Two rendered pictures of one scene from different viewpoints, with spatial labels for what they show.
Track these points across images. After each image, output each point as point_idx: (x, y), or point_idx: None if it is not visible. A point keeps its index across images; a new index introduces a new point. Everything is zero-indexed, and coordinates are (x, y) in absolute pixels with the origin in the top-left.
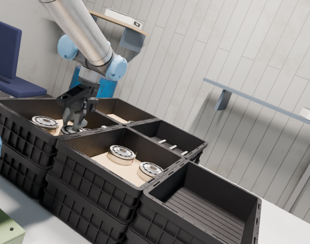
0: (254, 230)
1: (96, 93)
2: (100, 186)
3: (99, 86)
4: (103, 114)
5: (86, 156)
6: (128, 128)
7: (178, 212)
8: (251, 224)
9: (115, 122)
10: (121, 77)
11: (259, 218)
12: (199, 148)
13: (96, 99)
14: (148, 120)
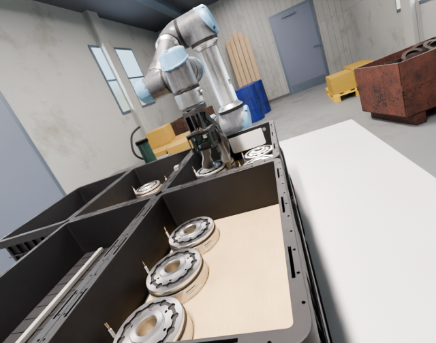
0: (57, 201)
1: (188, 126)
2: (161, 173)
3: (184, 118)
4: (199, 180)
5: (170, 155)
6: (150, 194)
7: (110, 176)
8: (45, 218)
9: (174, 186)
10: (141, 101)
11: (37, 214)
12: None
13: (187, 135)
14: (102, 264)
